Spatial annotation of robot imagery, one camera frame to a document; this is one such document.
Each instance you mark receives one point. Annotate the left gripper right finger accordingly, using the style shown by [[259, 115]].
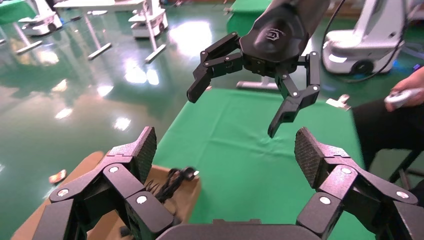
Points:
[[344, 185]]

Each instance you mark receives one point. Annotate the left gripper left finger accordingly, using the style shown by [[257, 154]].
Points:
[[116, 175]]

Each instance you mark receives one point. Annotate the small white wheeled robot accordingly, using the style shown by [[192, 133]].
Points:
[[149, 23], [39, 24]]

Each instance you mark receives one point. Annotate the white table foot bar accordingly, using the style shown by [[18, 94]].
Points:
[[248, 85]]

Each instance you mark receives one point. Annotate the white table leg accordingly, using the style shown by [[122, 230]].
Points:
[[155, 53], [97, 51], [28, 47]]

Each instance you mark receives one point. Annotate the green table cloth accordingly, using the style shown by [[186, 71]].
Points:
[[238, 149]]

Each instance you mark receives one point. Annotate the black chair leg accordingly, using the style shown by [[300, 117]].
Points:
[[405, 164]]

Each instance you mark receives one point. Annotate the open brown cardboard box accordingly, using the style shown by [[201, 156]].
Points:
[[190, 195]]

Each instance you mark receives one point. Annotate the white table top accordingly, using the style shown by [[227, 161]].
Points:
[[99, 4]]

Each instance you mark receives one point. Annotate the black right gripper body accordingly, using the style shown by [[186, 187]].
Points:
[[275, 36]]

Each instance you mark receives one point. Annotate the person's black trouser leg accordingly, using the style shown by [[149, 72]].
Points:
[[384, 129]]

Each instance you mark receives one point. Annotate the large white robot base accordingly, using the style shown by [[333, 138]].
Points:
[[374, 33]]

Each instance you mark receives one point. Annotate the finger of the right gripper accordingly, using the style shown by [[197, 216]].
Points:
[[291, 106], [202, 79]]

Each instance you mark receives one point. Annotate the white handheld controller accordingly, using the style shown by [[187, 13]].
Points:
[[399, 98]]

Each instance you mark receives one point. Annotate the person's bare hand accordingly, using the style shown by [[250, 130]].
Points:
[[419, 81]]

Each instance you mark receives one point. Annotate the green covered table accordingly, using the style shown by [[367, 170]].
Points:
[[13, 10], [242, 16]]

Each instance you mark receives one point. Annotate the red snack wrapper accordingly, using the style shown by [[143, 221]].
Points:
[[58, 176]]

